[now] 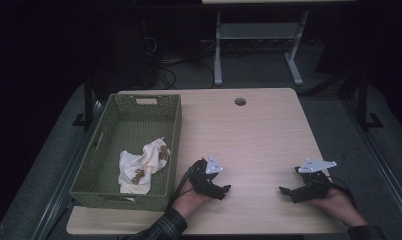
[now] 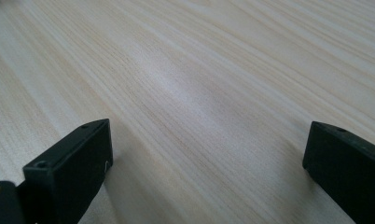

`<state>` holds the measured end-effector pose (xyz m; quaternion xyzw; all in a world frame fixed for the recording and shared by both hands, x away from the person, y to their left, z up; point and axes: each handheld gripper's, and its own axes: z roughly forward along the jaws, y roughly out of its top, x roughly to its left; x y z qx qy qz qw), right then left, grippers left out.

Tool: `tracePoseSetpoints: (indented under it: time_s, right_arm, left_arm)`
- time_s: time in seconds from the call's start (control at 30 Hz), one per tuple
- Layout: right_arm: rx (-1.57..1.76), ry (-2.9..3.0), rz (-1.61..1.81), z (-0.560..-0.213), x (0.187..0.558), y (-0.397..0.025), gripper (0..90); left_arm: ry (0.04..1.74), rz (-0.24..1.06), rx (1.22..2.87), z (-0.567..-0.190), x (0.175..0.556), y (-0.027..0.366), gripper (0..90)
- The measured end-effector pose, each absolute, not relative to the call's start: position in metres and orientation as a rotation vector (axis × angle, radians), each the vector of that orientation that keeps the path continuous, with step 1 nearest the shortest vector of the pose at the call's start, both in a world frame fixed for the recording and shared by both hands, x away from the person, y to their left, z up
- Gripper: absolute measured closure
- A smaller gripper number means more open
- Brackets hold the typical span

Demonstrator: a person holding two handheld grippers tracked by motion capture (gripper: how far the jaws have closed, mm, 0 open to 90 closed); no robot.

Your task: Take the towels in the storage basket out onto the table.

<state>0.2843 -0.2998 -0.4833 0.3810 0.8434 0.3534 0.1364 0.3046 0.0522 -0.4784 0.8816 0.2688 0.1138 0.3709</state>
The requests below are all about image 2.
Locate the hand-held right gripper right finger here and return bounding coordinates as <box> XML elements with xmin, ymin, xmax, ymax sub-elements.
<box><xmin>302</xmin><ymin>120</ymin><xmax>375</xmax><ymax>224</ymax></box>

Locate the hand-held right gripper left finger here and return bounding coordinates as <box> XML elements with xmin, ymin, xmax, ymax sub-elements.
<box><xmin>22</xmin><ymin>118</ymin><xmax>114</xmax><ymax>224</ymax></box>

